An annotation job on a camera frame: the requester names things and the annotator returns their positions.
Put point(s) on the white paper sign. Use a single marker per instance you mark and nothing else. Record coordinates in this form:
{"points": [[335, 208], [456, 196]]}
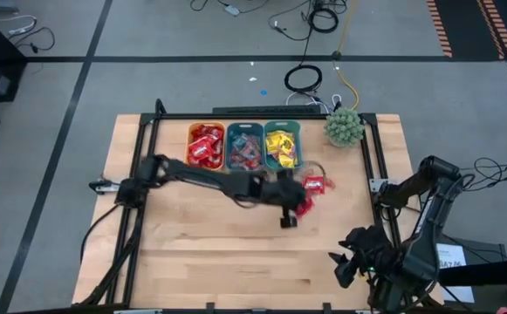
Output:
{"points": [[451, 253]]}

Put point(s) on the red Skittles candy bag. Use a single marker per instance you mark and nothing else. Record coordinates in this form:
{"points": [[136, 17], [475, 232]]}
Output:
{"points": [[213, 162], [197, 130], [216, 132], [193, 160], [219, 147], [200, 149], [304, 208], [314, 184]]}

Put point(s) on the green plastic bin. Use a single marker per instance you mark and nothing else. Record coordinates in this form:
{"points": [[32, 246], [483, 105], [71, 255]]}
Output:
{"points": [[299, 131]]}

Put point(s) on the black table clamp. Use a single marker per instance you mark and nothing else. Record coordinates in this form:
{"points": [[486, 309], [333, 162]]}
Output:
{"points": [[210, 307], [327, 307]]}

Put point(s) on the potted artificial green plant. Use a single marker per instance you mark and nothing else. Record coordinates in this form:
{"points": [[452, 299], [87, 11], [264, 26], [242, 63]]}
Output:
{"points": [[344, 127]]}

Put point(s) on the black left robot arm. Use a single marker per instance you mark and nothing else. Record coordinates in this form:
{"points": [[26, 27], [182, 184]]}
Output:
{"points": [[200, 176]]}

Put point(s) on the black ribbed bar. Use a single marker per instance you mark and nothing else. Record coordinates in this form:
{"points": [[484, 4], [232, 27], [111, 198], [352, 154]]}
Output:
{"points": [[266, 110]]}

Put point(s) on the yellow Sour Patch candy bag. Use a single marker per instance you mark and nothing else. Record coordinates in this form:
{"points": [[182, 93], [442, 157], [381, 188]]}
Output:
{"points": [[285, 140], [274, 153], [272, 141]]}

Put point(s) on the yellow plastic bin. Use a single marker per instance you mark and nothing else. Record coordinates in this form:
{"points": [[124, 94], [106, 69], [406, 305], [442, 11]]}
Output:
{"points": [[187, 144]]}

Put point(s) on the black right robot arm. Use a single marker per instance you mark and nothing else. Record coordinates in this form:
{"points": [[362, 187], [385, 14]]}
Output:
{"points": [[432, 218]]}

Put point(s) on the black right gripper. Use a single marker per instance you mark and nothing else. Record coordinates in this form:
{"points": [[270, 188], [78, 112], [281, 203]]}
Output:
{"points": [[379, 257]]}

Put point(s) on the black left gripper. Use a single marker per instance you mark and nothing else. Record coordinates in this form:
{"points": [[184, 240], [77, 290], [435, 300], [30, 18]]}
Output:
{"points": [[283, 194]]}

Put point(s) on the black side table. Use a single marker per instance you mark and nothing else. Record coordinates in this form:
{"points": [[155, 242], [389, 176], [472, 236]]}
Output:
{"points": [[488, 270]]}

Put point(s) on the blue plastic bin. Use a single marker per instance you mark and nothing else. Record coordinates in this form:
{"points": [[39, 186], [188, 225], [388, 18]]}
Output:
{"points": [[228, 144]]}

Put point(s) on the grey power adapter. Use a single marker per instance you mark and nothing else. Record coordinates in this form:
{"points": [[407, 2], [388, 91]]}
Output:
{"points": [[232, 10]]}

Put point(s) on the silver mount plate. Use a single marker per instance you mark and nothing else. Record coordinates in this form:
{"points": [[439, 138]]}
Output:
{"points": [[102, 186], [377, 184]]}

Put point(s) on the clear teal gummy candy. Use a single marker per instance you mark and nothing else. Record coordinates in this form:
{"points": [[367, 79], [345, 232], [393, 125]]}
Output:
{"points": [[237, 141]]}

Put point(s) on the black orange-striped floor mat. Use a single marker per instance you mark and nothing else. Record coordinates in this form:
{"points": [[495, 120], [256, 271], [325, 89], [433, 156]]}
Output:
{"points": [[467, 26]]}

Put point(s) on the yellow purple Sour Patch bag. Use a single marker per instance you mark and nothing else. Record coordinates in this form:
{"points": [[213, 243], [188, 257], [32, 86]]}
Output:
{"points": [[289, 160]]}

